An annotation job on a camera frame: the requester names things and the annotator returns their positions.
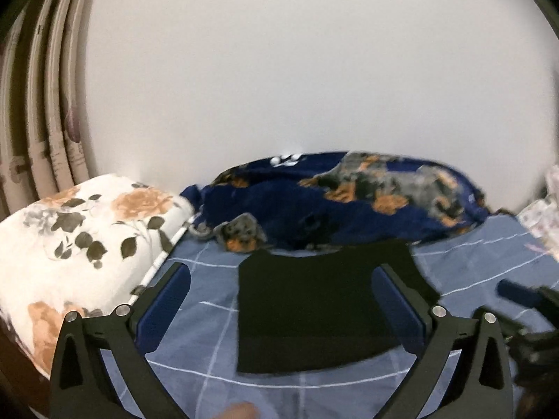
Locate black pants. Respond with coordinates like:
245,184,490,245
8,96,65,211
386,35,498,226
237,240,440,375

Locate right hand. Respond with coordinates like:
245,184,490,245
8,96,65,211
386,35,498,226
214,402,261,419

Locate blue checked bed sheet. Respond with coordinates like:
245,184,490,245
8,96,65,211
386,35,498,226
148,215,558,418

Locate white patterned cloth pile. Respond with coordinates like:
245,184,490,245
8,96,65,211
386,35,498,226
517,164,559,259

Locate white floral pillow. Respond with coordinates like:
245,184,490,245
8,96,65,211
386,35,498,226
1,174,194,376

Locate navy dog print blanket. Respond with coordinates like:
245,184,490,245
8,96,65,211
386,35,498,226
181,152,491,253

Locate beige striped curtain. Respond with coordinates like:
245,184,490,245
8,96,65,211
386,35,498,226
1,0,90,218

